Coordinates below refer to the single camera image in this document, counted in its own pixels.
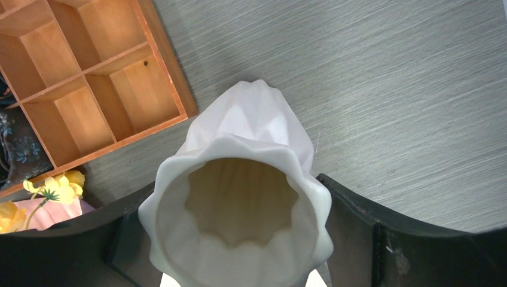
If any pink wrapping paper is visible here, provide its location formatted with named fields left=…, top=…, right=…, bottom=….
left=14, top=198, right=95, bottom=230

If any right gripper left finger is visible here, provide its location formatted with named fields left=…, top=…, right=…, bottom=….
left=1, top=183, right=163, bottom=286

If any white ribbed ceramic vase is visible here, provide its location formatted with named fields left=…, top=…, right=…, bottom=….
left=138, top=80, right=334, bottom=286

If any dark rolled cloth bottom-centre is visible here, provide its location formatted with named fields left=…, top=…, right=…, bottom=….
left=1, top=76, right=53, bottom=190

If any yellow flower stem bunch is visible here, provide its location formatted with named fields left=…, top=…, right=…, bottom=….
left=1, top=170, right=85, bottom=234

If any orange wooden compartment tray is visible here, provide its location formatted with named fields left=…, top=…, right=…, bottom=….
left=1, top=0, right=198, bottom=182

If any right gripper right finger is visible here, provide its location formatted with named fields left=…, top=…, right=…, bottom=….
left=317, top=174, right=506, bottom=286

